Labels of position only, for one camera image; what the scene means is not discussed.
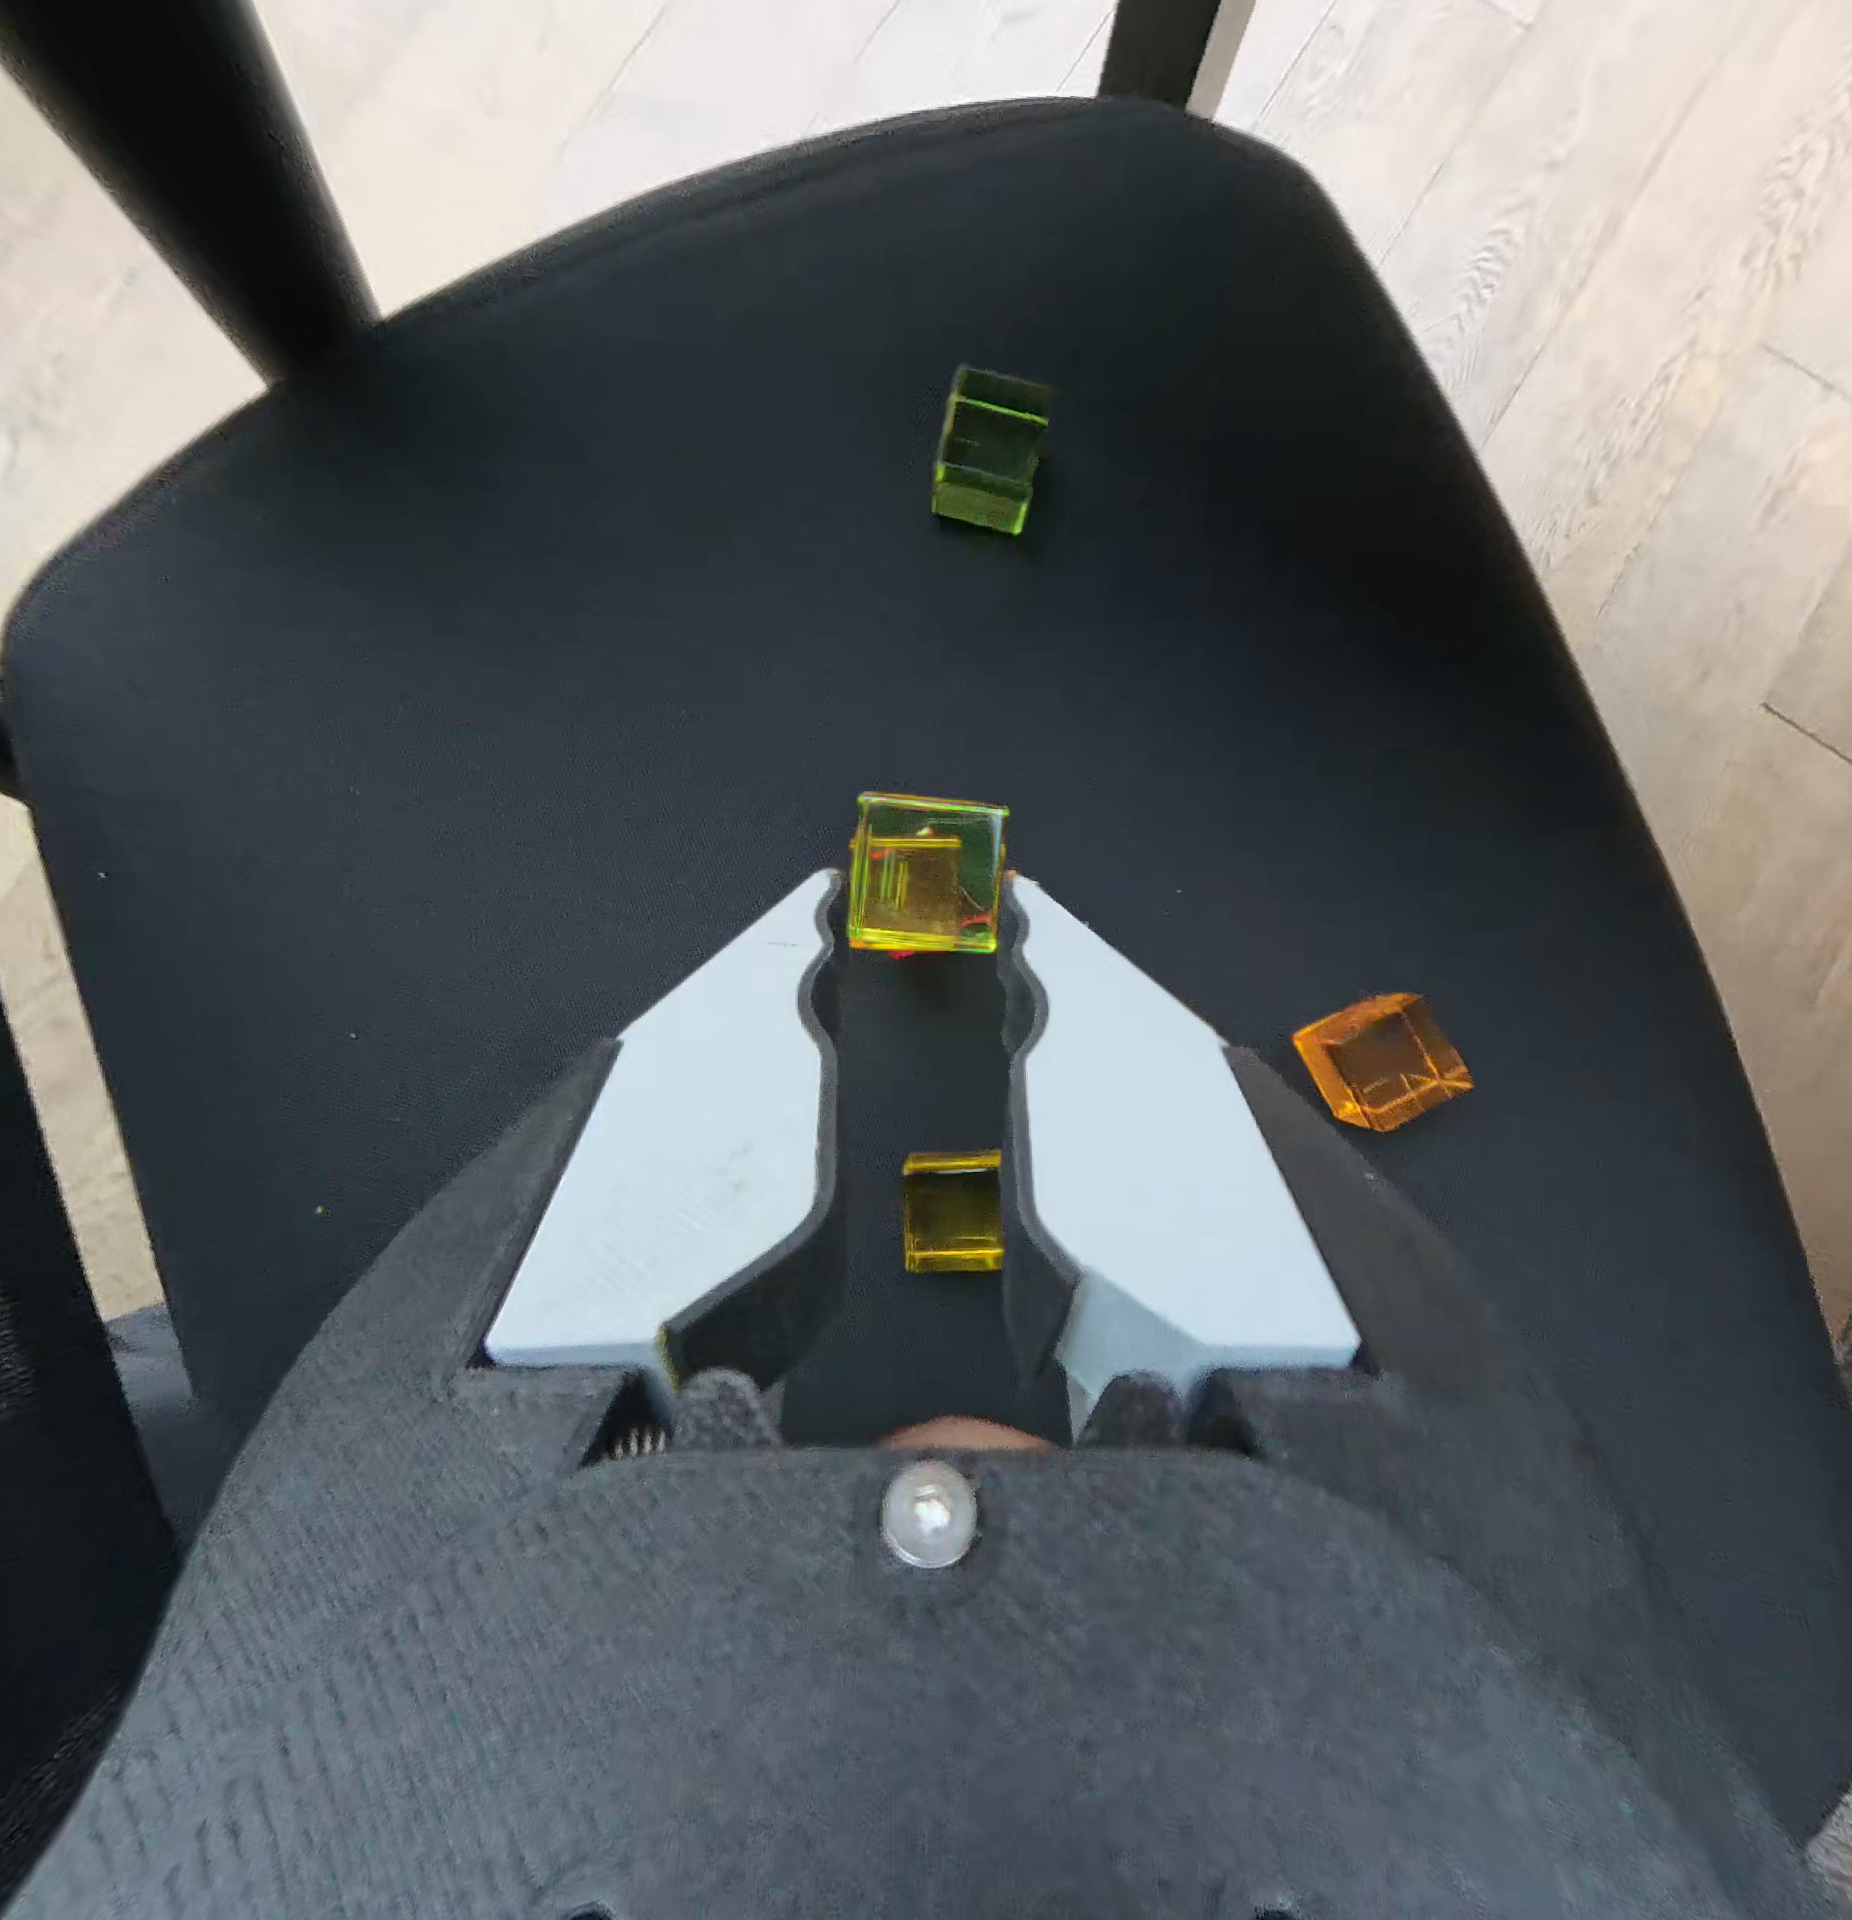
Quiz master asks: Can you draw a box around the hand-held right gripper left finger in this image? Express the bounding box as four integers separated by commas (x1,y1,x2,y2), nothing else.
483,866,850,1391

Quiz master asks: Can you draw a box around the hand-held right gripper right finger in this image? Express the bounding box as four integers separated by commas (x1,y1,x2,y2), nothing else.
998,874,1365,1425

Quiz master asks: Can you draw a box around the yellow transparent cube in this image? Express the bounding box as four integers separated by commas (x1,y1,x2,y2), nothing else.
901,1151,1005,1275
846,791,1010,957

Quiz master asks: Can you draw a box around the orange transparent cube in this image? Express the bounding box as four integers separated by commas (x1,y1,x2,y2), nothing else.
1291,992,1474,1134

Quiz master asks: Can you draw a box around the green transparent cube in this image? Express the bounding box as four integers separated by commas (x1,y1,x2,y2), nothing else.
929,367,1056,537

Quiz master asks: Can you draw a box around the black metal leg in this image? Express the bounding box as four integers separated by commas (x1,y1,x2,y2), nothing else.
1098,0,1259,115

